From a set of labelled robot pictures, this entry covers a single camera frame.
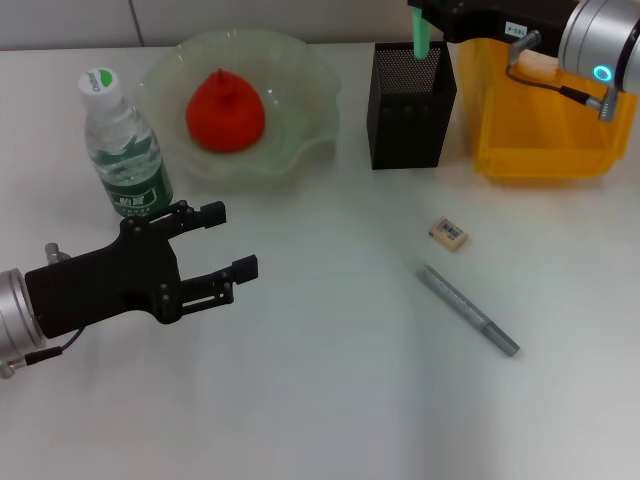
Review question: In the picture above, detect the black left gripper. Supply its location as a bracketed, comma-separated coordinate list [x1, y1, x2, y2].
[23, 199, 260, 339]

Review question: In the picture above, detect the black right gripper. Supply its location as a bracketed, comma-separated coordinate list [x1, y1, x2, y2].
[406, 0, 577, 46]

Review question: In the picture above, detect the green pen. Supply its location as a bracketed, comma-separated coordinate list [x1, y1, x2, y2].
[410, 8, 432, 62]

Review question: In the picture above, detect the red fruit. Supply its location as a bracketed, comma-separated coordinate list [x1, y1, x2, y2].
[185, 69, 266, 153]

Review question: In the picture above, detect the clear water bottle green label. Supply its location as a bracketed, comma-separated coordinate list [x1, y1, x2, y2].
[78, 67, 176, 221]

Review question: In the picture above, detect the black mesh pen holder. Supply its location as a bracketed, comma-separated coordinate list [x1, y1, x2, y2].
[366, 40, 459, 171]

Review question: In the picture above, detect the translucent glass fruit plate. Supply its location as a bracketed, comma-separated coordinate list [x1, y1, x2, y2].
[139, 28, 344, 190]

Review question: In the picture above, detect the beige eraser with barcode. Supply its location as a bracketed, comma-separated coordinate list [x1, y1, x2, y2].
[427, 215, 471, 254]

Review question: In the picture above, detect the grey marker pen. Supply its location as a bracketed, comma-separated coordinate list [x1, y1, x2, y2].
[417, 264, 521, 359]

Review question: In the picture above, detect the yellow plastic storage bin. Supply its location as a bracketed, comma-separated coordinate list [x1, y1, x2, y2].
[458, 37, 640, 180]

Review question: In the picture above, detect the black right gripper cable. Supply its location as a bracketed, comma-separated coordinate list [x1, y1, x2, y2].
[504, 29, 624, 123]

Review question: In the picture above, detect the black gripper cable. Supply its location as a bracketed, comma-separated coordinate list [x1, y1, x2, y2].
[0, 327, 84, 380]
[504, 29, 624, 123]

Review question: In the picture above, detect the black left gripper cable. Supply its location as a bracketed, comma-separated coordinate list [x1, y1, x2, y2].
[0, 327, 84, 380]

